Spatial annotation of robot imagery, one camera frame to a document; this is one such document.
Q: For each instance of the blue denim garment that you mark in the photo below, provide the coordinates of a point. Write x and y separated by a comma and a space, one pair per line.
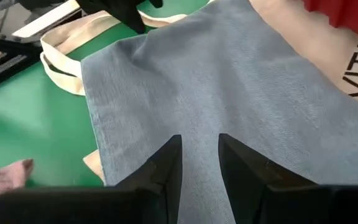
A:
213, 93

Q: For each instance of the green table mat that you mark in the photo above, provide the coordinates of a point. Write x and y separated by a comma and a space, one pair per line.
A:
26, 118

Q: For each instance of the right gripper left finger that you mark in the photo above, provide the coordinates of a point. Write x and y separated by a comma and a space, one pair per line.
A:
104, 207

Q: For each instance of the mauve pink garment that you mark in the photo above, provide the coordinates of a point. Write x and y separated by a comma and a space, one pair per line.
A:
2, 180

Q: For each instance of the red plastic laundry basket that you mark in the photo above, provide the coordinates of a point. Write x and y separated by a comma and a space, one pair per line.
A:
346, 15

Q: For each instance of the black metal frame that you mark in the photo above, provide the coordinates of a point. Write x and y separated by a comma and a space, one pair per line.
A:
5, 62

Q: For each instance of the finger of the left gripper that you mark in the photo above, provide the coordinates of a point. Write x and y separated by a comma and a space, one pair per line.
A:
120, 11
156, 3

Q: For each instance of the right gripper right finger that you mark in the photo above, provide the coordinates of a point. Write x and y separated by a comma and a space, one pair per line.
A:
275, 202

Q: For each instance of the white canvas tote bag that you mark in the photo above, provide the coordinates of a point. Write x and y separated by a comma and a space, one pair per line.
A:
322, 40

